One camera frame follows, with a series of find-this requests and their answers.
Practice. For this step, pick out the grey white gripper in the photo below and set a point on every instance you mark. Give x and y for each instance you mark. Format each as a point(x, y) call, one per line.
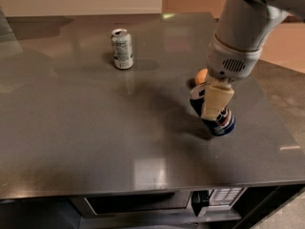
point(231, 61)

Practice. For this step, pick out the blue pepsi can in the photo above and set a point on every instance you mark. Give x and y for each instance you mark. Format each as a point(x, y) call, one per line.
point(225, 121)

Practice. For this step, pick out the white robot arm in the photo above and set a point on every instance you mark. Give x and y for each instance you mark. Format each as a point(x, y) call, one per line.
point(236, 45)

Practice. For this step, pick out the white green soda can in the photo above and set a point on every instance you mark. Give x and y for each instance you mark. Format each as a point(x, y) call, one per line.
point(122, 49)

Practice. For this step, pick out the orange fruit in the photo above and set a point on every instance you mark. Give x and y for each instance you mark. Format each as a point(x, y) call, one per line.
point(200, 77)

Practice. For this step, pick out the stainless steel microwave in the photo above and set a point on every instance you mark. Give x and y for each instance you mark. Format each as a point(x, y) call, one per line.
point(198, 202)

